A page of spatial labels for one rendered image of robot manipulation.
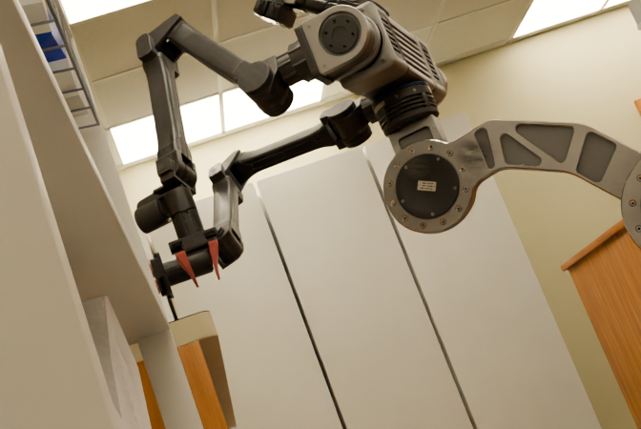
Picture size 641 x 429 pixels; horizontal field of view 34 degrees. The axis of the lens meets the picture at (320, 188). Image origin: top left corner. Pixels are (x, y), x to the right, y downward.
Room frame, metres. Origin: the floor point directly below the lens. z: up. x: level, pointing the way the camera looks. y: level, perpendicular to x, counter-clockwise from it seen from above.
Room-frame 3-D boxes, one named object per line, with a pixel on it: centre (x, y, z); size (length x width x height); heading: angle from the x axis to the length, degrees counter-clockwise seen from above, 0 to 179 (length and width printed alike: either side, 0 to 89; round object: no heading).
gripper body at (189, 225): (2.08, 0.28, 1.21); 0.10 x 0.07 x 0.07; 99
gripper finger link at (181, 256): (2.08, 0.29, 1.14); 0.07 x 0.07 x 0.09; 9
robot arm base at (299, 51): (2.05, -0.06, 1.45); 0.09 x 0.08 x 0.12; 161
